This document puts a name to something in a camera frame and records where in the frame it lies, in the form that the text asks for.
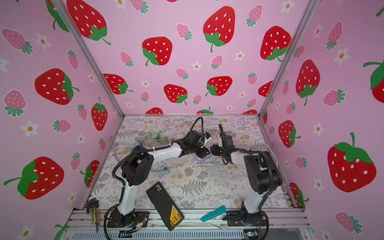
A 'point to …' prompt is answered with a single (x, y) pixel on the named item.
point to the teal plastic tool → (221, 210)
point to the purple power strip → (199, 161)
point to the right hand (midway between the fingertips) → (214, 148)
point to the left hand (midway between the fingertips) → (208, 149)
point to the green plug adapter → (155, 136)
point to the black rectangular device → (166, 207)
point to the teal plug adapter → (137, 143)
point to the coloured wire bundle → (92, 208)
